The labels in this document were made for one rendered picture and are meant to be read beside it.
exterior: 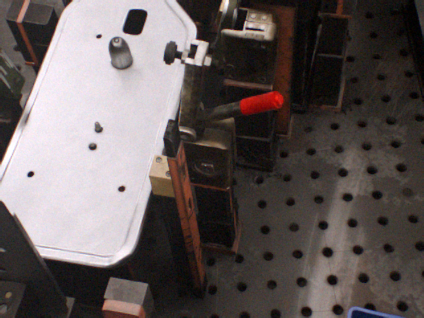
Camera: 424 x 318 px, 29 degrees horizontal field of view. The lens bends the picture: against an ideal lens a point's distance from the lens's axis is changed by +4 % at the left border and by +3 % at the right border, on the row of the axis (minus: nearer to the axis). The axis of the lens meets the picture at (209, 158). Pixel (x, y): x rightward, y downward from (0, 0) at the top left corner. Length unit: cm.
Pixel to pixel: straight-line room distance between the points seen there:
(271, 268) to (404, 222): 24
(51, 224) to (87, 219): 5
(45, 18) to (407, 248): 69
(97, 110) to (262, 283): 41
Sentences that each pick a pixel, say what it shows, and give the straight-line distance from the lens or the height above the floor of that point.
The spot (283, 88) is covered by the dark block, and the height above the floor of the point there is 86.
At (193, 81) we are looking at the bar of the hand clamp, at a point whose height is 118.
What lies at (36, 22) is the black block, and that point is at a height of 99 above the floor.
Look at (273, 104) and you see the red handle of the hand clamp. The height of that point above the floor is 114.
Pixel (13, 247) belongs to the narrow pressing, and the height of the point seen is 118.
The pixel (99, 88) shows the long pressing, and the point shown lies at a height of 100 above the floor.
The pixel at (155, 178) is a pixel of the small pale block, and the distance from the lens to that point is 104.
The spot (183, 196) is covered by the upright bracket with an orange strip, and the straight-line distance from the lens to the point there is 102.
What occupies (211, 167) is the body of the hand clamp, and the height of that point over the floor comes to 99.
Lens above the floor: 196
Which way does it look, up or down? 59 degrees down
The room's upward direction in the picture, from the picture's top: 7 degrees counter-clockwise
